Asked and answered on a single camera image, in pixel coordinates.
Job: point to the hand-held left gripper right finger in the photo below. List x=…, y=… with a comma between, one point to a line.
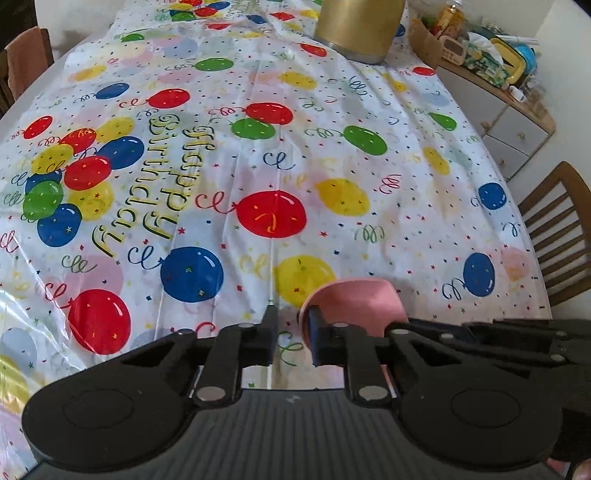
x=316, y=334

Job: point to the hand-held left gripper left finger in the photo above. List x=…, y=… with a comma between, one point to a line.
x=271, y=333

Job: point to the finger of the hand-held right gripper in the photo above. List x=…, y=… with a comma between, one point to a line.
x=485, y=344
x=521, y=328

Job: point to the small pink bowl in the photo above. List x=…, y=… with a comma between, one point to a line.
x=355, y=302

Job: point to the wooden chair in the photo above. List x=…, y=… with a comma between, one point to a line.
x=27, y=69
x=558, y=221

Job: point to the balloon print tablecloth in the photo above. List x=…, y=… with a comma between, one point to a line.
x=323, y=152

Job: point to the white drawer cabinet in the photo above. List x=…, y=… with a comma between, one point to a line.
x=508, y=120

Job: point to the yellow lidded container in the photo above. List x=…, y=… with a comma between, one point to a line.
x=510, y=60

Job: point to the blue container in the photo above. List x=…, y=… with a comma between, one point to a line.
x=528, y=55

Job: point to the green tissue box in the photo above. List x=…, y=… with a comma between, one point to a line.
x=482, y=57

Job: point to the white kitchen timer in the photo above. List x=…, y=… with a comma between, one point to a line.
x=452, y=50

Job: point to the cardboard box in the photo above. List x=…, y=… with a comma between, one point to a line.
x=422, y=44

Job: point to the gold metal pot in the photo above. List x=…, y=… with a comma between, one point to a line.
x=358, y=27

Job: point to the yellow drink bottle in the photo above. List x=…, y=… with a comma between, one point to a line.
x=450, y=18

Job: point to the pink cloth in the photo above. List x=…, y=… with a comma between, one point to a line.
x=25, y=57

